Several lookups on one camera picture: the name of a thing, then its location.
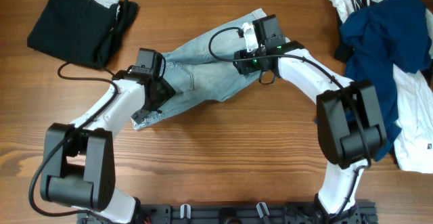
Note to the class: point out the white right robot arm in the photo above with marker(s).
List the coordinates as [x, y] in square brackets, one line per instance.
[350, 127]

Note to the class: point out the white printed t-shirt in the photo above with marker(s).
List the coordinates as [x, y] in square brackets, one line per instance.
[413, 146]

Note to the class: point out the dark blue t-shirt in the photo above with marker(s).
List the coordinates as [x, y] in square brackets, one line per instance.
[382, 36]

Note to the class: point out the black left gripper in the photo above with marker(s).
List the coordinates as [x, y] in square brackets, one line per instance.
[165, 92]

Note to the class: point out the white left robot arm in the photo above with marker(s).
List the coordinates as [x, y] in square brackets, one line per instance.
[78, 169]

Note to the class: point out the folded black garment stack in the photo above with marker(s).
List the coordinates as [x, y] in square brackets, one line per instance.
[82, 32]

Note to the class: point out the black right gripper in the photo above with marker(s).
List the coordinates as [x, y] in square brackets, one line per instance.
[245, 68]

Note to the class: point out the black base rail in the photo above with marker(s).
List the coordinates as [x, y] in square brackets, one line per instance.
[363, 212]

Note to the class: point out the light blue denim shorts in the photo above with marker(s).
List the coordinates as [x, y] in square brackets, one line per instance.
[196, 76]

